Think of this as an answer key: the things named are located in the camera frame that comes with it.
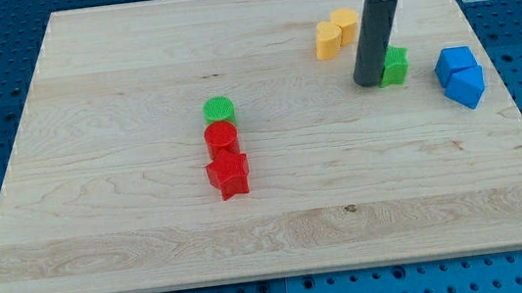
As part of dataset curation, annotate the yellow heart block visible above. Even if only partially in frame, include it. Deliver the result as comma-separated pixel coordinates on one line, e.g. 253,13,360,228
315,21,342,61

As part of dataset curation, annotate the light wooden board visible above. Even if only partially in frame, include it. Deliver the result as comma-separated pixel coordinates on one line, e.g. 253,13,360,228
0,0,522,293

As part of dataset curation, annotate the green star block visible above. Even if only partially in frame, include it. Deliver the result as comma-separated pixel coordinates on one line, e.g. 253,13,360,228
380,45,409,87

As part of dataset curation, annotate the red star block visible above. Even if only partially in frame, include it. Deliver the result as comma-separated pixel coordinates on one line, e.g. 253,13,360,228
206,150,251,201

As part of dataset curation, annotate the green cylinder block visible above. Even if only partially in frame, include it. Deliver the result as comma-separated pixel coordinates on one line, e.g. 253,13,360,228
202,96,236,124

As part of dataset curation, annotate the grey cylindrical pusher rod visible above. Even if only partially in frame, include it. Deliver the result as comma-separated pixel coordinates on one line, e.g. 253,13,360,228
354,0,399,87

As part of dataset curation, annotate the yellow hexagon block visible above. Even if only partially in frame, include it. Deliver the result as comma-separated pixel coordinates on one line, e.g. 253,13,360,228
330,8,358,46

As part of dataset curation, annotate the red cylinder block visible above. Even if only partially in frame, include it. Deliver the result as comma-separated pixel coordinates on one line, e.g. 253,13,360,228
204,121,240,160

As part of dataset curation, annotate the blue triangular prism block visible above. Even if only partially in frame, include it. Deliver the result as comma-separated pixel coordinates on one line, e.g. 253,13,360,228
445,66,486,110

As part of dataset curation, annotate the blue cube block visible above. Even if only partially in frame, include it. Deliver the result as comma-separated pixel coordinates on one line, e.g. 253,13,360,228
435,46,478,88

